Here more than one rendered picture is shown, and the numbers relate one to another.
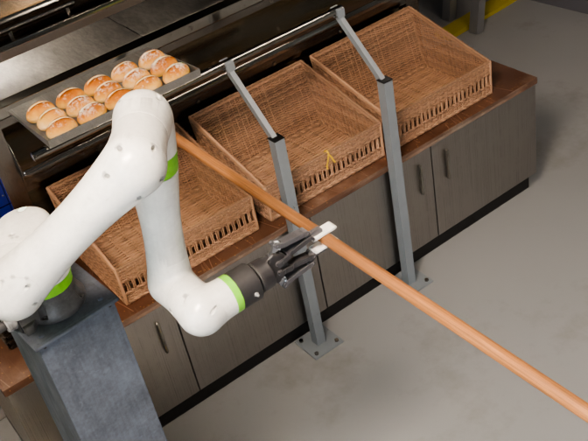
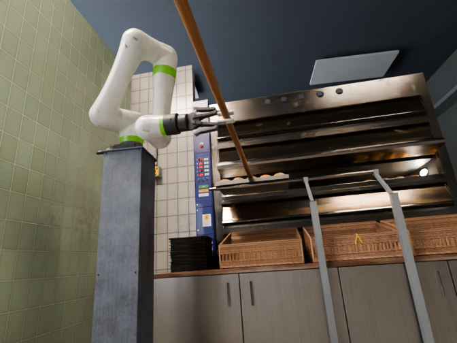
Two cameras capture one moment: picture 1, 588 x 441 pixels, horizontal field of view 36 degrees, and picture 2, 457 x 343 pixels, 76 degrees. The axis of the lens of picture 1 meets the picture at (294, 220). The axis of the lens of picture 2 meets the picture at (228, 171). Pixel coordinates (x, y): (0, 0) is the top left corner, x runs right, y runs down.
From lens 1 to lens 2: 2.20 m
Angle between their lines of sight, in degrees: 65
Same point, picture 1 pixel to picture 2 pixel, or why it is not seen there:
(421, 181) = (439, 283)
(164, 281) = not seen: hidden behind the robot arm
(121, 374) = (130, 188)
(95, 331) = (128, 158)
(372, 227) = (393, 301)
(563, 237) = not seen: outside the picture
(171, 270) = not seen: hidden behind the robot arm
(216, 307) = (148, 118)
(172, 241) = (158, 105)
